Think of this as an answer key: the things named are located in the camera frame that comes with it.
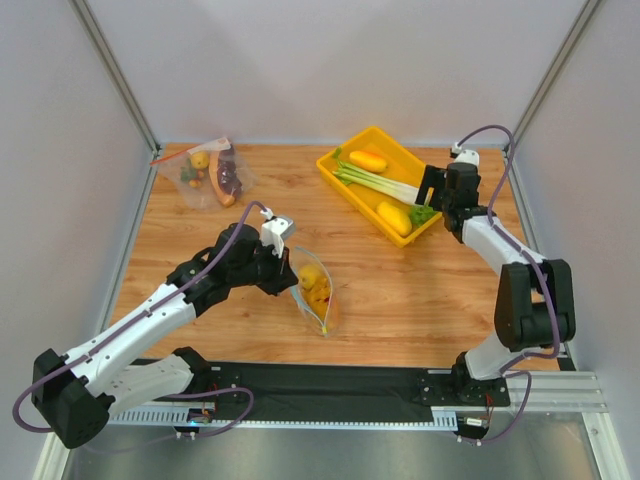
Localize fake purple grapes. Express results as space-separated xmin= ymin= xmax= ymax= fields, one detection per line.
xmin=218 ymin=146 xmax=242 ymax=198

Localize fake green lettuce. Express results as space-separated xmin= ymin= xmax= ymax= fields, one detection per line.
xmin=409 ymin=205 xmax=437 ymax=228

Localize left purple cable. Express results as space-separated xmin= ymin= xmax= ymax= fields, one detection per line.
xmin=12 ymin=200 xmax=271 ymax=432

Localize left aluminium frame post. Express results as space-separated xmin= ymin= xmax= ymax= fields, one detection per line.
xmin=69 ymin=0 xmax=164 ymax=156

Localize fake yellow apple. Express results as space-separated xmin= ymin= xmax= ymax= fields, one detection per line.
xmin=190 ymin=151 xmax=210 ymax=170

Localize blue zip top bag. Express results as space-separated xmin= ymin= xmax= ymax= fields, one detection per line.
xmin=291 ymin=246 xmax=340 ymax=338

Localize right aluminium frame post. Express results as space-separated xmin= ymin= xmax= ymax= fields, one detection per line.
xmin=503 ymin=0 xmax=603 ymax=154

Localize fake orange sausage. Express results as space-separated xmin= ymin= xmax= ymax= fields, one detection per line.
xmin=208 ymin=152 xmax=236 ymax=208

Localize fake red mango in bag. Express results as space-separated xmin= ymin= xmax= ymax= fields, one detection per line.
xmin=322 ymin=295 xmax=340 ymax=336

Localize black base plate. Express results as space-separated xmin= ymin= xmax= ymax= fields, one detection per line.
xmin=149 ymin=357 xmax=511 ymax=424

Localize fake yellow pear in bag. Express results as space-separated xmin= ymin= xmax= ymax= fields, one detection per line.
xmin=298 ymin=264 xmax=324 ymax=290

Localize white cable duct rail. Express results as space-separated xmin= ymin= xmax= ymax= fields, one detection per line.
xmin=109 ymin=403 xmax=489 ymax=432

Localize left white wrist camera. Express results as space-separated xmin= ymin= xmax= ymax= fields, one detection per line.
xmin=260 ymin=208 xmax=296 ymax=258

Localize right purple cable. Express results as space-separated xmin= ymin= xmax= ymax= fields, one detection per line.
xmin=457 ymin=124 xmax=564 ymax=381

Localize fake orange mango upper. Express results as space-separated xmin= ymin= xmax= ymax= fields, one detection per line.
xmin=349 ymin=150 xmax=388 ymax=174

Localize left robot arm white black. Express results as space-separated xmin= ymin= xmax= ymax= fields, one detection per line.
xmin=31 ymin=216 xmax=298 ymax=449

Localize yellow plastic tray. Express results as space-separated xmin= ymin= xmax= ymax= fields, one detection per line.
xmin=316 ymin=126 xmax=442 ymax=248

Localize fake fried chicken pieces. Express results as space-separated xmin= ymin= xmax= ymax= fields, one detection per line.
xmin=303 ymin=278 xmax=331 ymax=320

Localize fake celery stalk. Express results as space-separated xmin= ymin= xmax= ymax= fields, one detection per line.
xmin=333 ymin=161 xmax=419 ymax=205

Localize purple cable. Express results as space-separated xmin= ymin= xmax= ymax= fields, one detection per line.
xmin=12 ymin=200 xmax=271 ymax=432
xmin=457 ymin=124 xmax=564 ymax=381

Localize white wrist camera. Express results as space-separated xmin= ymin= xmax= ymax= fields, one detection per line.
xmin=260 ymin=208 xmax=296 ymax=258
xmin=449 ymin=143 xmax=480 ymax=167

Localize aluminium frame post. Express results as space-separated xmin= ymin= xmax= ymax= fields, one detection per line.
xmin=503 ymin=0 xmax=603 ymax=154
xmin=69 ymin=0 xmax=164 ymax=156

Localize red zip top bag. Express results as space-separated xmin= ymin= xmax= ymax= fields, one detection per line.
xmin=151 ymin=137 xmax=257 ymax=210

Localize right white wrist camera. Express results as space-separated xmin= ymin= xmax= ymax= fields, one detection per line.
xmin=449 ymin=143 xmax=480 ymax=167

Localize fake yellow mango lower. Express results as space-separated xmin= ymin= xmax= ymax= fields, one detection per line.
xmin=376 ymin=201 xmax=413 ymax=237

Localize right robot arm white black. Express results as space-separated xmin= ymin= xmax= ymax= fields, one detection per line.
xmin=417 ymin=161 xmax=576 ymax=405

